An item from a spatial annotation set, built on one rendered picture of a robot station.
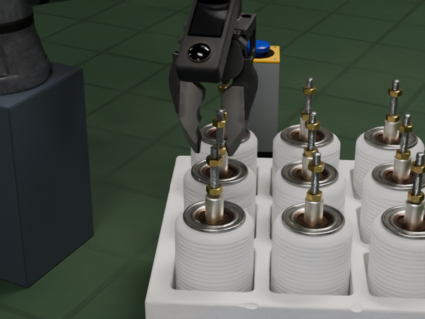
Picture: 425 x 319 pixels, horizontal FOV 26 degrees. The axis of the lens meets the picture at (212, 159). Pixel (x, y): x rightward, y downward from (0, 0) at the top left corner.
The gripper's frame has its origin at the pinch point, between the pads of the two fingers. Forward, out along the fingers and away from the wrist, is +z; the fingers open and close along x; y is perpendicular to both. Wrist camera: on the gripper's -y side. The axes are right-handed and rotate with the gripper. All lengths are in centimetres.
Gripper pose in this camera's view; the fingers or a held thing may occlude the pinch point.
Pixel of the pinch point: (212, 146)
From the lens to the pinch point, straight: 105.5
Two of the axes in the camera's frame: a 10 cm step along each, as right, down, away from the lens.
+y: 2.2, -4.3, 8.8
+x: -9.8, -1.0, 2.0
